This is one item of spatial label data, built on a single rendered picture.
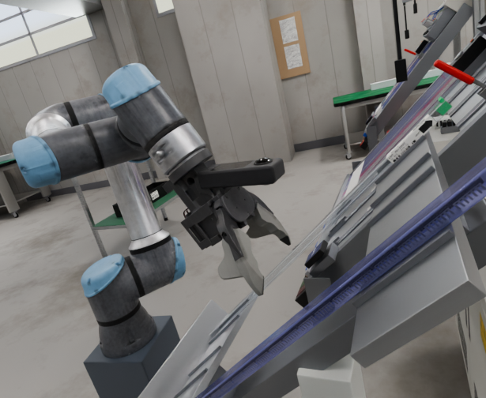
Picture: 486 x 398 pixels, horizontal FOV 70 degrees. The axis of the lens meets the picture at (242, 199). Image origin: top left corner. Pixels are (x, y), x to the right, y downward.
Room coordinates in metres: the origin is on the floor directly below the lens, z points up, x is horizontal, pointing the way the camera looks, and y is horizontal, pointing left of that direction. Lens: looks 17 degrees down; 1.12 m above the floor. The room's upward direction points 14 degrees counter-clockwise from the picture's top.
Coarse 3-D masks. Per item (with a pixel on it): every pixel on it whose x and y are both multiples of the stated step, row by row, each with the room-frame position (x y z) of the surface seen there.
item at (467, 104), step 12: (480, 72) 0.73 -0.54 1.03; (468, 84) 0.74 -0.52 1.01; (456, 96) 0.75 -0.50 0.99; (468, 96) 0.67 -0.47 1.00; (480, 96) 0.60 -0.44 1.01; (456, 108) 0.68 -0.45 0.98; (468, 108) 0.61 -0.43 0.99; (480, 108) 0.55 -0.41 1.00; (456, 120) 0.62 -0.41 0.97; (468, 120) 0.56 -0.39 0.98
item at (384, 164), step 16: (432, 112) 0.36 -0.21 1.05; (384, 160) 0.38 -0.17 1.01; (368, 176) 0.39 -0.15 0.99; (352, 192) 0.40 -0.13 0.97; (336, 208) 0.41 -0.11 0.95; (320, 224) 0.42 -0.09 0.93; (304, 240) 0.43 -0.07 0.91; (288, 256) 0.44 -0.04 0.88; (272, 272) 0.46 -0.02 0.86; (240, 304) 0.49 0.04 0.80; (224, 320) 0.51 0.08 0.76
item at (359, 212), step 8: (368, 192) 0.80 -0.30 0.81; (360, 200) 0.81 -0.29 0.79; (368, 200) 0.74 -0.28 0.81; (352, 208) 0.82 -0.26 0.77; (360, 208) 0.74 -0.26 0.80; (368, 208) 0.68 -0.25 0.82; (344, 216) 0.79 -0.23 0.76; (352, 216) 0.75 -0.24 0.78; (360, 216) 0.69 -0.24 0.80; (368, 216) 0.64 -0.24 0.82; (336, 224) 0.85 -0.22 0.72; (344, 224) 0.77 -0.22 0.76; (352, 224) 0.70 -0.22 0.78; (360, 224) 0.64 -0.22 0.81; (336, 232) 0.78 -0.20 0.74; (344, 232) 0.71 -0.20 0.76; (352, 232) 0.65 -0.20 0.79; (336, 240) 0.70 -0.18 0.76; (344, 240) 0.66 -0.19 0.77
